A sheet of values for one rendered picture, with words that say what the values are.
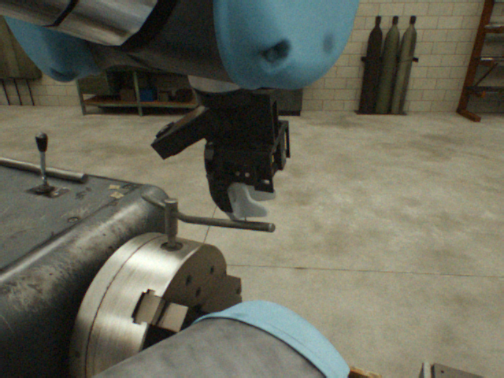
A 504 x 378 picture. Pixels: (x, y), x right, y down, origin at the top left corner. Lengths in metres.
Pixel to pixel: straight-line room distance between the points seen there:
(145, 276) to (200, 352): 0.39
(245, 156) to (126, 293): 0.31
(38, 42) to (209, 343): 0.20
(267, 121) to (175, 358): 0.24
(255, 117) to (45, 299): 0.43
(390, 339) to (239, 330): 2.06
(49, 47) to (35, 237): 0.50
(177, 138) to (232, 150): 0.07
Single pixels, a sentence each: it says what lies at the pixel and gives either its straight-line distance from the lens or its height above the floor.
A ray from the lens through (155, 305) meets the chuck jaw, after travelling 0.58.
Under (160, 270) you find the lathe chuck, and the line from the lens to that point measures 0.60.
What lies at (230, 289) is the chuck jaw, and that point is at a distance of 0.74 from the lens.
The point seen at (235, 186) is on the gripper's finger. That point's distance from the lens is 0.43.
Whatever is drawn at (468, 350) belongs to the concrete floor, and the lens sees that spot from 2.38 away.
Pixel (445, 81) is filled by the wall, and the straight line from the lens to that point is 7.65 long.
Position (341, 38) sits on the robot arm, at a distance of 0.17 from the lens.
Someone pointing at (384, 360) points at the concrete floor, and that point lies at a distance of 2.15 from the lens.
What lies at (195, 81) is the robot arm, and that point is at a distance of 0.36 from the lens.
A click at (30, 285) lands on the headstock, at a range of 0.63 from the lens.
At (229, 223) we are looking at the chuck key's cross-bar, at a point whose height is 1.34.
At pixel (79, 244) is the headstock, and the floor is 1.25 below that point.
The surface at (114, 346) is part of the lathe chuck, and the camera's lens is 0.60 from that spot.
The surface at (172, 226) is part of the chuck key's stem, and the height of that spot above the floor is 1.28.
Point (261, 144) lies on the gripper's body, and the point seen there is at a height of 1.47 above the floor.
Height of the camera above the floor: 1.59
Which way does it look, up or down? 27 degrees down
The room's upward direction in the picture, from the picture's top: straight up
